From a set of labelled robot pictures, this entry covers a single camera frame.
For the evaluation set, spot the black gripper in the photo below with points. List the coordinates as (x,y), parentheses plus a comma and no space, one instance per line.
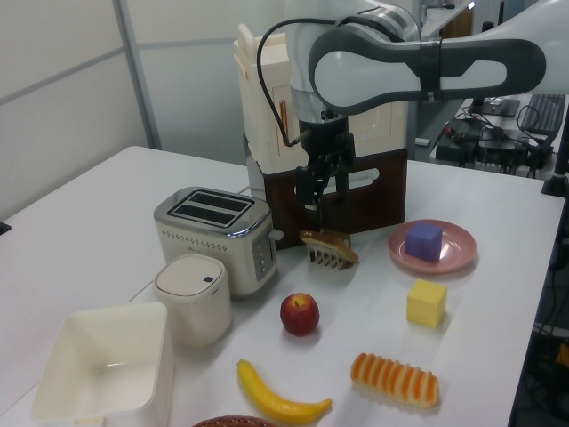
(324,133)

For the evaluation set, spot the yellow foam cube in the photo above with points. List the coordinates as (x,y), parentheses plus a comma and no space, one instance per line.
(426,304)

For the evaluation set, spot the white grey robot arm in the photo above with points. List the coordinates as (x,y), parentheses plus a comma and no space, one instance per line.
(378,66)

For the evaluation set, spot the purple foam cube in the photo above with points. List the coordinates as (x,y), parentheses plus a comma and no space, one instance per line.
(422,242)

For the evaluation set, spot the brown bread slice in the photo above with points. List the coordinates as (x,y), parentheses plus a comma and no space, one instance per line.
(329,244)

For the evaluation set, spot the small toast rack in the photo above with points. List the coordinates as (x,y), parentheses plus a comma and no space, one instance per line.
(322,259)

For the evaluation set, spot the cream plastic cabinet box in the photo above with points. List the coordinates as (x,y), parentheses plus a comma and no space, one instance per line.
(266,111)

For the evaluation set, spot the red apple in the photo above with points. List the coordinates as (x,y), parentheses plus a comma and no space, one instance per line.
(299,316)

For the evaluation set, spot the cream chrome two-slot toaster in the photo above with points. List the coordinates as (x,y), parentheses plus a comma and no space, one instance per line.
(200,240)

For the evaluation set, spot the pink round plate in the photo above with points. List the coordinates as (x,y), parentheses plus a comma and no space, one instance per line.
(462,249)

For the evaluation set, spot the small cream lidded bin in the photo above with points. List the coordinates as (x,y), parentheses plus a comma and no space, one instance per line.
(191,307)

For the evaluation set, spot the black monitor base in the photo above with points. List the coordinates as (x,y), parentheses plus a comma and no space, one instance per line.
(502,107)

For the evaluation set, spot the long orange striped bread roll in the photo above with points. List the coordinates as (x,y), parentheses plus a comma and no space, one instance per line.
(393,380)

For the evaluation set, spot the yellow banana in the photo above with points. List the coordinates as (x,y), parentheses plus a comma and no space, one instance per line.
(266,398)

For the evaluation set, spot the black computer keyboard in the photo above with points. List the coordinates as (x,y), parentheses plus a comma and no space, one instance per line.
(542,113)

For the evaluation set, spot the brown wicker basket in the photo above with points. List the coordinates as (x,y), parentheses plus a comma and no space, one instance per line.
(231,421)

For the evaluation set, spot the cream open plastic container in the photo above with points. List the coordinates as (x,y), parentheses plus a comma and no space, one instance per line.
(146,391)

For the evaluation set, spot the small black edge object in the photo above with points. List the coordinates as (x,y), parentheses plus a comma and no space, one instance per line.
(4,228)

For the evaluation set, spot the black table clamp mount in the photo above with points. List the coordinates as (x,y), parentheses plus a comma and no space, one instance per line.
(558,182)

